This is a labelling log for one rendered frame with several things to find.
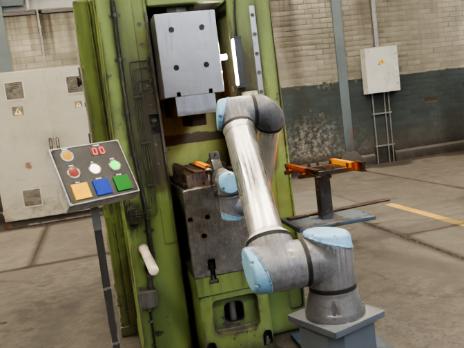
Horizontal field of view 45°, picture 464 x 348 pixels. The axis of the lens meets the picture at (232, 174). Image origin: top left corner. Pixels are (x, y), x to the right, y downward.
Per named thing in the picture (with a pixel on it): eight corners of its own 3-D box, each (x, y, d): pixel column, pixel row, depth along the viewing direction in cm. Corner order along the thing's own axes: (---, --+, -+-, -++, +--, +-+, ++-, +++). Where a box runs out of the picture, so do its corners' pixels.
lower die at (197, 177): (226, 181, 280) (224, 165, 279) (187, 188, 275) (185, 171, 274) (208, 175, 321) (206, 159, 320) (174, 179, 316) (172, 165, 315)
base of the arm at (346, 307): (378, 310, 175) (375, 279, 173) (335, 330, 164) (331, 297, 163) (335, 297, 190) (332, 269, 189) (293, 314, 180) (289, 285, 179)
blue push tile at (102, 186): (113, 192, 246) (107, 177, 248) (97, 195, 241) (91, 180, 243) (112, 194, 248) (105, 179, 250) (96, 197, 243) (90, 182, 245)
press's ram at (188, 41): (241, 89, 278) (230, 7, 273) (164, 98, 269) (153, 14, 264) (221, 94, 318) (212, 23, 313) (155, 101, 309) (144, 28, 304)
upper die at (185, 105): (217, 111, 276) (215, 92, 275) (177, 117, 271) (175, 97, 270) (200, 113, 316) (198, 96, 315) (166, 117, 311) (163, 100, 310)
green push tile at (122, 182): (133, 188, 253) (127, 174, 255) (118, 191, 248) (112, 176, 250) (132, 189, 254) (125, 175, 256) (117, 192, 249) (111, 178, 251)
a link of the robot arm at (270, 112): (282, 83, 206) (268, 197, 257) (250, 88, 204) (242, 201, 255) (291, 104, 198) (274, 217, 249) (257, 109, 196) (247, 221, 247)
